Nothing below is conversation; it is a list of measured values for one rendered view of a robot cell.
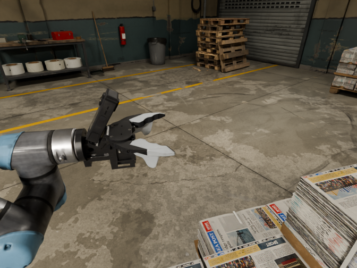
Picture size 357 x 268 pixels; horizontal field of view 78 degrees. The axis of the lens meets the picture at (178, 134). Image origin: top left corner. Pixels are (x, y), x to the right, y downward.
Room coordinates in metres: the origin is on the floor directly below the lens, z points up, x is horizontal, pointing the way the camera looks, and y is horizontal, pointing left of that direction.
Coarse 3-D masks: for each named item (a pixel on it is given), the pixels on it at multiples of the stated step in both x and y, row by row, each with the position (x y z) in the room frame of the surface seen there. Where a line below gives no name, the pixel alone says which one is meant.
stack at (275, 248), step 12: (264, 240) 0.45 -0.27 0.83; (276, 240) 0.45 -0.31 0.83; (228, 252) 0.42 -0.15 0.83; (240, 252) 0.42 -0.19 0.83; (252, 252) 0.42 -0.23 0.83; (264, 252) 0.41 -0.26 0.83; (276, 252) 0.41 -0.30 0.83; (288, 252) 0.41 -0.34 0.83; (180, 264) 0.38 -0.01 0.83; (192, 264) 0.38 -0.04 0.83; (204, 264) 0.39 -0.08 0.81; (216, 264) 0.38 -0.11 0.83; (228, 264) 0.38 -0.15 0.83; (240, 264) 0.38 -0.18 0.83; (252, 264) 0.38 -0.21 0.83; (264, 264) 0.38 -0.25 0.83; (276, 264) 0.38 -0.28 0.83; (288, 264) 0.38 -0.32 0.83; (300, 264) 0.38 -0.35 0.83
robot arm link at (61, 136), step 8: (72, 128) 0.42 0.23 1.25; (56, 136) 0.39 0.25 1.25; (64, 136) 0.39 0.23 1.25; (72, 136) 0.39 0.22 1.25; (56, 144) 0.38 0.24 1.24; (64, 144) 0.38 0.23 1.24; (72, 144) 0.38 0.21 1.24; (56, 152) 0.37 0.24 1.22; (64, 152) 0.37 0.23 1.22; (72, 152) 0.37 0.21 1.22; (56, 160) 0.37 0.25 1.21; (64, 160) 0.37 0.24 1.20; (72, 160) 0.38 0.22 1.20
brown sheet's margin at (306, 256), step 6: (282, 228) 0.48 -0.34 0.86; (288, 234) 0.45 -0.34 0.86; (288, 240) 0.45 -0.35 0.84; (294, 240) 0.43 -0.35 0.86; (294, 246) 0.42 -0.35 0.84; (300, 246) 0.41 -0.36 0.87; (300, 252) 0.40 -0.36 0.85; (306, 252) 0.39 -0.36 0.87; (306, 258) 0.38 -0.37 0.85; (312, 258) 0.37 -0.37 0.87; (312, 264) 0.36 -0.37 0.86; (318, 264) 0.35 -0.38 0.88
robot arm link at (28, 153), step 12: (24, 132) 0.40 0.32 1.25; (36, 132) 0.40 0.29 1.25; (48, 132) 0.40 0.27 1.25; (0, 144) 0.36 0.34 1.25; (12, 144) 0.36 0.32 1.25; (24, 144) 0.37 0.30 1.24; (36, 144) 0.37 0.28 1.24; (48, 144) 0.37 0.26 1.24; (0, 156) 0.35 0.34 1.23; (12, 156) 0.35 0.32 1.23; (24, 156) 0.36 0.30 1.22; (36, 156) 0.36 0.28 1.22; (48, 156) 0.36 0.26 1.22; (0, 168) 0.36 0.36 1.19; (12, 168) 0.36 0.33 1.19; (24, 168) 0.35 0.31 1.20; (36, 168) 0.36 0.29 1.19; (48, 168) 0.38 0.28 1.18
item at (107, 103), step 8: (104, 96) 0.41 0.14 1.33; (112, 96) 0.41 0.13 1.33; (104, 104) 0.40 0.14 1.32; (112, 104) 0.40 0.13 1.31; (96, 112) 0.43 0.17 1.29; (104, 112) 0.40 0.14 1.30; (112, 112) 0.40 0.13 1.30; (96, 120) 0.39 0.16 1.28; (104, 120) 0.40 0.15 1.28; (96, 128) 0.40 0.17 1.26; (104, 128) 0.40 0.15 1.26; (88, 136) 0.39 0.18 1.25; (96, 136) 0.40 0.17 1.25
